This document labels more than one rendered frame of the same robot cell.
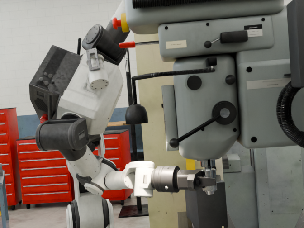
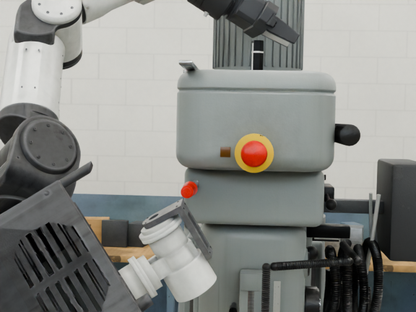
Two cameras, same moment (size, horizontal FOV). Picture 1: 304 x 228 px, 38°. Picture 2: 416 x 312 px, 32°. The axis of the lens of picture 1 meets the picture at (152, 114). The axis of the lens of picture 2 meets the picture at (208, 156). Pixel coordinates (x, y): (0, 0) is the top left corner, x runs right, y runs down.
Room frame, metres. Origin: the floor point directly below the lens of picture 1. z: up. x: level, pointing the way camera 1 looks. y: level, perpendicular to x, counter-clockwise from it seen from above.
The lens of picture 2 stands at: (1.45, 1.17, 1.81)
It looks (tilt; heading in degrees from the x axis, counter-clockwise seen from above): 3 degrees down; 271
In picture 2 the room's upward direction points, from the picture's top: 1 degrees clockwise
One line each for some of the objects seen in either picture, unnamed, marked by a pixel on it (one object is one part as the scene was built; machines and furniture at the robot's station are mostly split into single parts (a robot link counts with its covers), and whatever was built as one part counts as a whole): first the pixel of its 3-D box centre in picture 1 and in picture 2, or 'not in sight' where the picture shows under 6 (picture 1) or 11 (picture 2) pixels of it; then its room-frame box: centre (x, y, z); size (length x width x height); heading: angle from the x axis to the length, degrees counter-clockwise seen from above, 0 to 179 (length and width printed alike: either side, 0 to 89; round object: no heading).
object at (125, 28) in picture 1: (125, 22); (254, 153); (1.41, 0.06, 1.76); 0.06 x 0.02 x 0.06; 177
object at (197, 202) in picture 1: (204, 198); not in sight; (1.82, -0.19, 1.07); 0.22 x 0.12 x 0.20; 8
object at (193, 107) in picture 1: (205, 107); (252, 300); (1.39, -0.17, 1.47); 0.21 x 0.19 x 0.32; 177
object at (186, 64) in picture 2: not in sight; (190, 67); (1.51, -0.01, 1.89); 0.24 x 0.04 x 0.01; 89
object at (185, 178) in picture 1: (182, 180); not in sight; (1.43, -0.08, 1.23); 0.13 x 0.12 x 0.10; 156
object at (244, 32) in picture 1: (225, 40); (324, 196); (1.26, -0.23, 1.66); 0.12 x 0.04 x 0.04; 87
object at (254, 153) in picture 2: (117, 23); (254, 153); (1.41, 0.09, 1.76); 0.04 x 0.03 x 0.04; 177
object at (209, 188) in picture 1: (209, 181); not in sight; (1.40, -0.17, 1.23); 0.05 x 0.05 x 0.06
